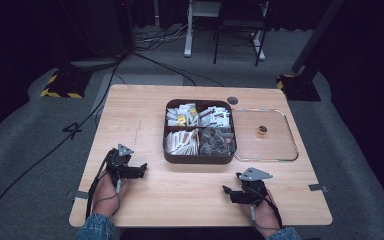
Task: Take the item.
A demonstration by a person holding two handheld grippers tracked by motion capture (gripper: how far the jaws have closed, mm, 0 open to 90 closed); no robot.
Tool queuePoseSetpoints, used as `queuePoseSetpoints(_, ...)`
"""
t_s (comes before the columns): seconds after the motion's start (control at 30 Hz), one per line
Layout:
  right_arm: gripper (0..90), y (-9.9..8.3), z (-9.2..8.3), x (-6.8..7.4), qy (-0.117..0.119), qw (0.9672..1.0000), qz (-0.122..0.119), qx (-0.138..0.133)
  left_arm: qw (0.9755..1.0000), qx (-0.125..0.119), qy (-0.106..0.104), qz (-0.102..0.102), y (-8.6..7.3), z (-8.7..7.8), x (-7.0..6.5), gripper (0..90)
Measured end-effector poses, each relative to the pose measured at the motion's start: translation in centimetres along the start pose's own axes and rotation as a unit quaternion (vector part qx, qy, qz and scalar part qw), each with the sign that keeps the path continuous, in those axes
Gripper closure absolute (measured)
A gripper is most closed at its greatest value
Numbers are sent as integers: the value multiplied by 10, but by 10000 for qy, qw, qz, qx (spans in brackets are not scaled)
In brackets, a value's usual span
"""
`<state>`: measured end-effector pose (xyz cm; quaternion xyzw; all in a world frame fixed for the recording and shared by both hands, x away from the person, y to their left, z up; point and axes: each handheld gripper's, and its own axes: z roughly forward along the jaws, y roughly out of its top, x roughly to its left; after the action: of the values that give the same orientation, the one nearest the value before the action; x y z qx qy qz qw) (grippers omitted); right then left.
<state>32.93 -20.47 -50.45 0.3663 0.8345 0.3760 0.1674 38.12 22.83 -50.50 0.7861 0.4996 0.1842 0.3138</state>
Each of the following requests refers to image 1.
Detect right gripper grey cable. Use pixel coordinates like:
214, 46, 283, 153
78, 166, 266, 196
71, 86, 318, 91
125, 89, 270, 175
249, 203, 284, 232

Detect dark brown compartment box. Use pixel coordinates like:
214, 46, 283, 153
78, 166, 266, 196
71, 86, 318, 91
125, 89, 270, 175
162, 98, 237, 165

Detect pile of white brown sachets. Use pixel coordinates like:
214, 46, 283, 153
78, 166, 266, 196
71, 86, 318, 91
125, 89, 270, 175
164, 128, 200, 156

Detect person's left hand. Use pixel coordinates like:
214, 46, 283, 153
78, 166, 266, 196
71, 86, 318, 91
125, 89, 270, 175
91, 171, 132, 218

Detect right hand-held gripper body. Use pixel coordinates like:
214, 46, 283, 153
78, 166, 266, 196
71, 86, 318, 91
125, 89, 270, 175
235, 166, 274, 205

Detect grey tape strip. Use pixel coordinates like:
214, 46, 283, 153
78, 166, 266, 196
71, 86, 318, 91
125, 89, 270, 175
67, 190, 90, 201
308, 183, 330, 193

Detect white desk frame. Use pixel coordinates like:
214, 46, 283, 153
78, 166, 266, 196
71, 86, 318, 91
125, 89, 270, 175
183, 0, 267, 62

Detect person's right hand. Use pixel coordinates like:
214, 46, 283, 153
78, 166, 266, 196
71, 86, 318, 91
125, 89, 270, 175
240, 190, 283, 240

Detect dark slanted stand pole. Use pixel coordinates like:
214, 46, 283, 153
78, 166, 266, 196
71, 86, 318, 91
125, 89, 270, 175
291, 0, 345, 75

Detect long black floor cable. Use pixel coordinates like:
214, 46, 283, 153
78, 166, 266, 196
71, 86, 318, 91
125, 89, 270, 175
0, 49, 128, 239

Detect black yellow striped stand base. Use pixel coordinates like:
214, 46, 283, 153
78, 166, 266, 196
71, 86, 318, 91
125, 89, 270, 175
40, 68, 94, 99
276, 73, 322, 102

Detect black metal chair frame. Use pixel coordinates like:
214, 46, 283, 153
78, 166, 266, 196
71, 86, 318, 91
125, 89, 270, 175
212, 0, 270, 67

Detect gripper grey cable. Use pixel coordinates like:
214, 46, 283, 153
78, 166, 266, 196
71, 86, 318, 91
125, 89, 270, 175
93, 178, 122, 216
249, 203, 284, 232

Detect pile of white red packets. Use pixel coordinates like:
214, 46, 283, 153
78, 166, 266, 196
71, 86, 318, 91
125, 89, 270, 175
198, 105, 232, 128

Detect left gripper grey cable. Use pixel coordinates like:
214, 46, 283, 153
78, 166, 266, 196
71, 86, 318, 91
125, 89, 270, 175
93, 178, 122, 216

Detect bundle of floor cables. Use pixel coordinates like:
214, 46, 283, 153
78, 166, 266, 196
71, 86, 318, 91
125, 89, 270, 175
133, 20, 194, 53

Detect pile of dark clear packets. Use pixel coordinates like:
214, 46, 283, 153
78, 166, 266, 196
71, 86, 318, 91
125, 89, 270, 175
199, 127, 236, 156

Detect pile of white yellow packets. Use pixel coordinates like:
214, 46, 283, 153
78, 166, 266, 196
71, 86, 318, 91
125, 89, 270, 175
165, 103, 200, 128

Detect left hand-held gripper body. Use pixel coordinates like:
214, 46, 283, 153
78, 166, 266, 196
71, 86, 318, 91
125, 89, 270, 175
104, 143, 138, 188

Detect clear lid with gold knob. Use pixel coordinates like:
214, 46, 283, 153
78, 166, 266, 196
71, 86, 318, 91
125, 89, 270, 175
231, 107, 300, 163

